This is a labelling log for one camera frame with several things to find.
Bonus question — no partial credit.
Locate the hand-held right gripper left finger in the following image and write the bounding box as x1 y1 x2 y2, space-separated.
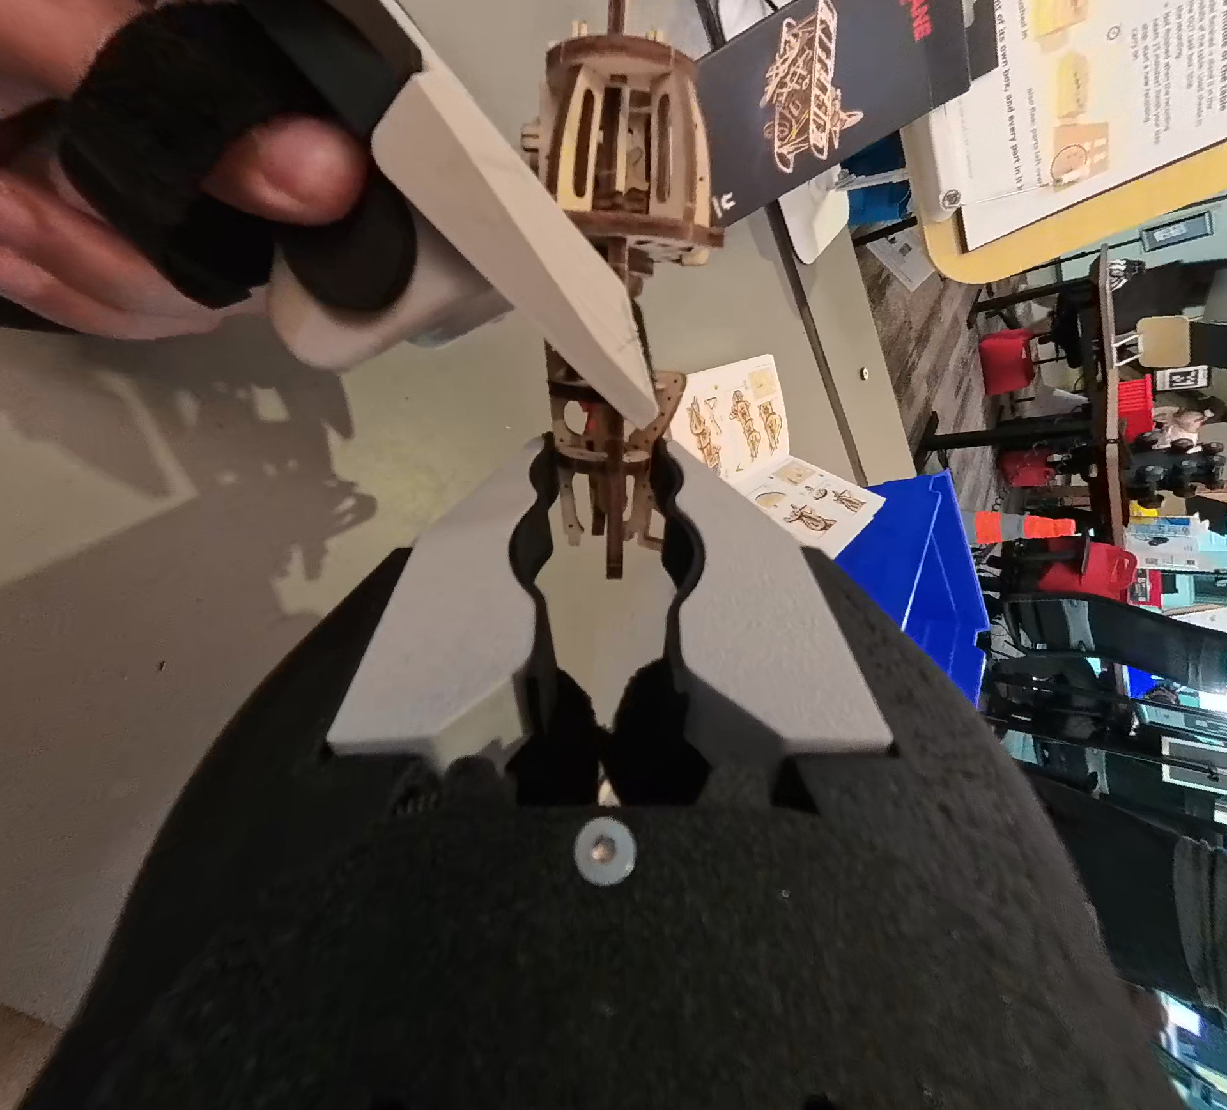
326 434 568 777

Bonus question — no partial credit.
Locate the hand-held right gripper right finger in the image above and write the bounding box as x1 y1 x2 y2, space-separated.
656 439 897 761

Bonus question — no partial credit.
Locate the wooden mechanical model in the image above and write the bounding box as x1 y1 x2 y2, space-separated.
518 0 727 580

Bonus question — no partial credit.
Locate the model instruction booklet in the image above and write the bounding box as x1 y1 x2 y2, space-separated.
669 353 888 558

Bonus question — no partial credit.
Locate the black model kit package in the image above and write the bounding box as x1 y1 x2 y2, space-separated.
692 0 1001 232

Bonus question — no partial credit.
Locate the blue plastic bin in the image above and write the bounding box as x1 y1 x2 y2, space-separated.
832 470 991 711

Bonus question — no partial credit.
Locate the orange traffic cone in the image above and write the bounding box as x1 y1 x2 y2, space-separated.
970 509 1080 547

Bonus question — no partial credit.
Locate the red tote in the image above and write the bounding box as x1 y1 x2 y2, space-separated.
1071 543 1139 602

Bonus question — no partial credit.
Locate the red storage bin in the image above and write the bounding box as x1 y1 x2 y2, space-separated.
978 329 1039 399

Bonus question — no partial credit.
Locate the white instruction board yellow edge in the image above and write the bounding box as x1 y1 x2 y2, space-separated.
886 0 1227 286

